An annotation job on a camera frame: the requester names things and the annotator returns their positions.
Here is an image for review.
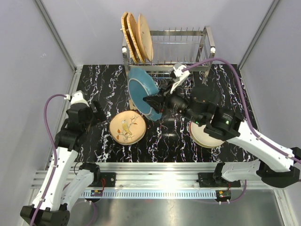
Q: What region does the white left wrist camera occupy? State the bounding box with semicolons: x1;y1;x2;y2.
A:
64;90;89;106

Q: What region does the cream bird painted plate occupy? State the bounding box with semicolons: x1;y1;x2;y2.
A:
136;14;154;63

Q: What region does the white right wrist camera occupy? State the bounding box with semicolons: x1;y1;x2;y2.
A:
170;63;190;94

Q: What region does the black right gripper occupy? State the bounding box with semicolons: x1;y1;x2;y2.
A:
143;78;204;126

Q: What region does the white slotted cable duct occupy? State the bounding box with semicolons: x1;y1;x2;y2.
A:
79;189;216;199

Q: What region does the pale green bottom plate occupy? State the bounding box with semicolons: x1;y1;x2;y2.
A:
115;133;145;145

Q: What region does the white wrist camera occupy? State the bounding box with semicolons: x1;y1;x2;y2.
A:
170;63;190;94
64;90;89;106

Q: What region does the cream yellow bird plate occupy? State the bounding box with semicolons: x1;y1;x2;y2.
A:
109;110;146;141

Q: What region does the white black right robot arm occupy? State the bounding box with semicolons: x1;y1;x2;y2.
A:
143;85;301;188

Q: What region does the teal scalloped plate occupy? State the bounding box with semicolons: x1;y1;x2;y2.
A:
127;68;162;121

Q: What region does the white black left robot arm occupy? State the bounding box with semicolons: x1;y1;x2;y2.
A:
20;101;106;226

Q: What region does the stainless steel dish rack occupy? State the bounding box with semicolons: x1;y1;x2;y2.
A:
121;25;216;111

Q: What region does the woven bamboo tray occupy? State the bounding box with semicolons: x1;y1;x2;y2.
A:
121;12;139;63
127;12;145;64

